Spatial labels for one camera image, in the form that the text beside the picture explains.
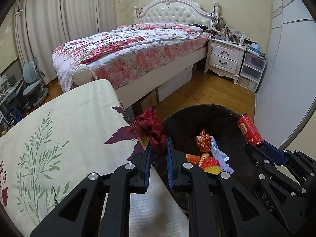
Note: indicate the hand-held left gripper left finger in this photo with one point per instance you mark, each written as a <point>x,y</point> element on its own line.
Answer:
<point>148,169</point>

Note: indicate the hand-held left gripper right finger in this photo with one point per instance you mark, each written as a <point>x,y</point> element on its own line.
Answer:
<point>169,166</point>

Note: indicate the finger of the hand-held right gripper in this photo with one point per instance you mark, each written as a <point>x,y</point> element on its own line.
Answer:
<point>264,164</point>
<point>275,153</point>

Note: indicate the small orange paper wad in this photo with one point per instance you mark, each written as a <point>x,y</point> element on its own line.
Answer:
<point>193,158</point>

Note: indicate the red drink can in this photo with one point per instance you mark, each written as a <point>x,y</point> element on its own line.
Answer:
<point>249,129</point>

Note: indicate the red foam fruit net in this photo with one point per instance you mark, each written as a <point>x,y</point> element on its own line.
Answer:
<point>209,163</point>

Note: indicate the black trash bin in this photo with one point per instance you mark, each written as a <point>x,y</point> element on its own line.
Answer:
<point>182,128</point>

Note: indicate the dark red cloth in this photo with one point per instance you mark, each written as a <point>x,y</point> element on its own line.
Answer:
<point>148,128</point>

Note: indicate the yellow foam fruit net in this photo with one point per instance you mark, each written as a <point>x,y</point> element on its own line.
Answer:
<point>214,171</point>

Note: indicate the white foil pouch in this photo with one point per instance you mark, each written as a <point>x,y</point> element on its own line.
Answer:
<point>217,149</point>

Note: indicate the brown cardboard box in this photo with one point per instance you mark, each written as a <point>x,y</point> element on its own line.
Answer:
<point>149,101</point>

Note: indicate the white storage box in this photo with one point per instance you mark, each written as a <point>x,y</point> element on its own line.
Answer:
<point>176,82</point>

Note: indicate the clear plastic drawer unit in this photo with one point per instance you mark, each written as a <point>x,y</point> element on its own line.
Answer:
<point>251,71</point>

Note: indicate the white sliding wardrobe door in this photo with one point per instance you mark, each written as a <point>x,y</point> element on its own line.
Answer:
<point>291,66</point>

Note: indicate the light blue box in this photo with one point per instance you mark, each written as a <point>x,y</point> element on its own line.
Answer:
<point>256,50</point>

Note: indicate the white nightstand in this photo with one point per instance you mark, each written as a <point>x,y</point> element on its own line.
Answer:
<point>224,56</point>

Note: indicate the pink floral duvet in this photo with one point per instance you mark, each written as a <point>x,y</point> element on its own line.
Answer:
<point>128,47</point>

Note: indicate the nightstand clutter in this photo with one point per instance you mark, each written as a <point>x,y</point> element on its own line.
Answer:
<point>228,33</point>

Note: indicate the dark clothes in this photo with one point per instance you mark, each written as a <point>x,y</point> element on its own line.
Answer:
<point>200,26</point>

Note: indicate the blue plastic crate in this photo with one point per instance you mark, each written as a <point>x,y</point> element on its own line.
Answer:
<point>13,114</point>

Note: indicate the grey-blue desk chair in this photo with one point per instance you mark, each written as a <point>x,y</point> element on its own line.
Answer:
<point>33,79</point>

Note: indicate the white tufted bed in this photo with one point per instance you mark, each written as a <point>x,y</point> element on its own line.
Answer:
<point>170,12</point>

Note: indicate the white study desk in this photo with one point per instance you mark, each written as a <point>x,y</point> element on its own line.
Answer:
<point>11,91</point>

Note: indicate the beige curtain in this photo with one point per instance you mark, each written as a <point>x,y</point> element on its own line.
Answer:
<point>37,29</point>
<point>86,7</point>

